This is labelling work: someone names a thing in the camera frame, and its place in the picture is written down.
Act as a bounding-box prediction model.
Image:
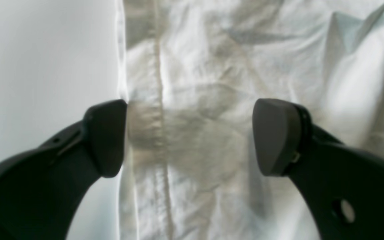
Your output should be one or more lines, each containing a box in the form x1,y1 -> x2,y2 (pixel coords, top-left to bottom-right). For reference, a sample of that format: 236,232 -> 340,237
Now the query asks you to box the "white printed T-shirt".
116,0 -> 384,240

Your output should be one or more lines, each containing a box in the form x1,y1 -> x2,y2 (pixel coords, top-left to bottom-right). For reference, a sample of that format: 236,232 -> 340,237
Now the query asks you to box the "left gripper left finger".
0,100 -> 128,240

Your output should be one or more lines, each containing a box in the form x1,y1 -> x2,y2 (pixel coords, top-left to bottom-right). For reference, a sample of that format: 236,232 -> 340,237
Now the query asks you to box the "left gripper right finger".
252,99 -> 384,240

